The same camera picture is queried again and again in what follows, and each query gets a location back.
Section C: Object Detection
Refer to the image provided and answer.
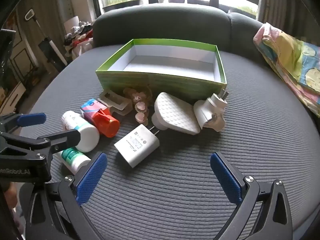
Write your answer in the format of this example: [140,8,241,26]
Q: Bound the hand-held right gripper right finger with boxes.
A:
[210,152,293,240]

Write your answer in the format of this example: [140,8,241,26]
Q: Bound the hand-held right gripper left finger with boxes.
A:
[24,152,108,240]

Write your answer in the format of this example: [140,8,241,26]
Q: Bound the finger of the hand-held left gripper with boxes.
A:
[1,113,47,133]
[36,128,82,154]

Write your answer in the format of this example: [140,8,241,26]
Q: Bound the white bottle green label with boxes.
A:
[54,147,92,176]

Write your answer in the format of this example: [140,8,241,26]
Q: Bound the white bottle blue label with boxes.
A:
[61,111,100,153]

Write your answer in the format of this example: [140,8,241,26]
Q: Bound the orange cap bottle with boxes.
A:
[80,99,120,138]

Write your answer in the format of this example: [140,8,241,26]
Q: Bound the white charger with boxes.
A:
[114,124,160,168]

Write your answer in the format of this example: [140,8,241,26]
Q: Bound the clear plastic hair clip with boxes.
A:
[99,90,132,117]

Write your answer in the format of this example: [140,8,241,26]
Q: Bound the white round plug adapter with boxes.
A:
[193,89,228,132]

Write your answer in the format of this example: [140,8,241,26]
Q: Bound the white triangular dotted plug adapter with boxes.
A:
[152,92,201,136]

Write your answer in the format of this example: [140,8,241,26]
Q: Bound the green cardboard box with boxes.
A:
[95,39,227,103]

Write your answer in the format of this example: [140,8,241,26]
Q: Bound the grey sofa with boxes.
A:
[15,4,320,240]

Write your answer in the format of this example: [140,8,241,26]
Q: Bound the wooden cabinet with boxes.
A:
[0,7,42,112]

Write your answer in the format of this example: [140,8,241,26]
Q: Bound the black dustpan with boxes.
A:
[38,37,68,73]

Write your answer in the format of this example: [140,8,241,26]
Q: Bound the pile of clothes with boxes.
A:
[63,21,94,58]

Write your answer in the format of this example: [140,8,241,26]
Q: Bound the white paper roll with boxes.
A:
[63,16,80,32]

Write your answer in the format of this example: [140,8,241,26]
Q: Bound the colourful printed blanket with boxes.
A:
[253,22,320,118]

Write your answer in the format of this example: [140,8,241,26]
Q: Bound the long dark planter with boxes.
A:
[102,0,143,13]

